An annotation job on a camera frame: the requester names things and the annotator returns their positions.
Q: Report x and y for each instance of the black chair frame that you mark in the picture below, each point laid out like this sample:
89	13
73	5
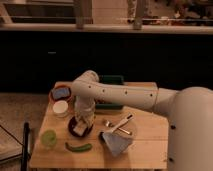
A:
25	154

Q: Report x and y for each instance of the white cup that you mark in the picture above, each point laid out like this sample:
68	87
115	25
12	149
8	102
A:
60	108

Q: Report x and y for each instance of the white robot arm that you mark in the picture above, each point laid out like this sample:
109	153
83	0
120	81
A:
189	113

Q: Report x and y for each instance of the orange-rimmed plate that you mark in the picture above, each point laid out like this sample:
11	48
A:
66	99

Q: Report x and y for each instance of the dark purple bowl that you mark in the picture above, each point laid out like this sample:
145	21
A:
71	125

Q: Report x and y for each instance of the green plastic tray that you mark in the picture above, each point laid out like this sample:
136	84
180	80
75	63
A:
110	79

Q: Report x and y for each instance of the blue sponge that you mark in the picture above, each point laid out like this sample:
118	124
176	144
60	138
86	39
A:
61	92

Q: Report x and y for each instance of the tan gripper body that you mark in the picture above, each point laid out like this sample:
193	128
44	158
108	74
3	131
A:
83	125

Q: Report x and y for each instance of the white handled utensil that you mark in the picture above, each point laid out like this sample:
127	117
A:
121	123

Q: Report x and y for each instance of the light green cup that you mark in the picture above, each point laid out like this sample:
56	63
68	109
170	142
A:
48	138

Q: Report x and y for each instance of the green cucumber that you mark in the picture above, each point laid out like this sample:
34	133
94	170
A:
82	148

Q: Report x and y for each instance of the blue grey folded cloth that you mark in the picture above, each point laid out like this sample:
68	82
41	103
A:
115	142

